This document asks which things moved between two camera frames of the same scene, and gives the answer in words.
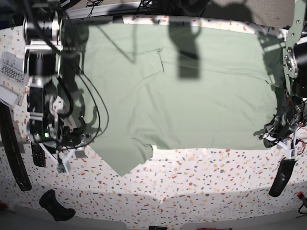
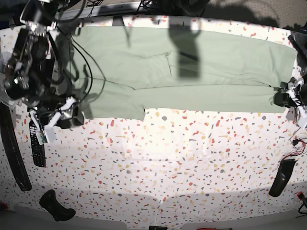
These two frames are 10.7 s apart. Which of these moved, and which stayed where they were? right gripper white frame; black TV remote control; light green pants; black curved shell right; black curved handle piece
Moved: right gripper white frame; light green pants
Stayed: black TV remote control; black curved handle piece; black curved shell right
